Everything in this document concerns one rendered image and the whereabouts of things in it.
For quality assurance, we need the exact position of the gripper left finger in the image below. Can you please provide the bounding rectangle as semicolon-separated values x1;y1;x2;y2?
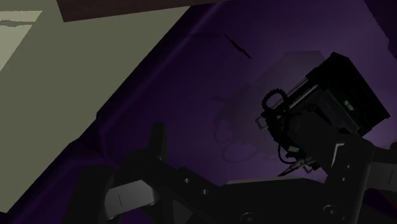
63;122;237;224

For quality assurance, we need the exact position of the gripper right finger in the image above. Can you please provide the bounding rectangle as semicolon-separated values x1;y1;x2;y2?
322;136;397;218

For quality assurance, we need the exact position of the thin black stick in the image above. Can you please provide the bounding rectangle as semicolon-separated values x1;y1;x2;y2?
223;33;253;60

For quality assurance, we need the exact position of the black boxy machine with cables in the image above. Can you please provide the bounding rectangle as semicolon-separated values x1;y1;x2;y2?
254;52;391;178

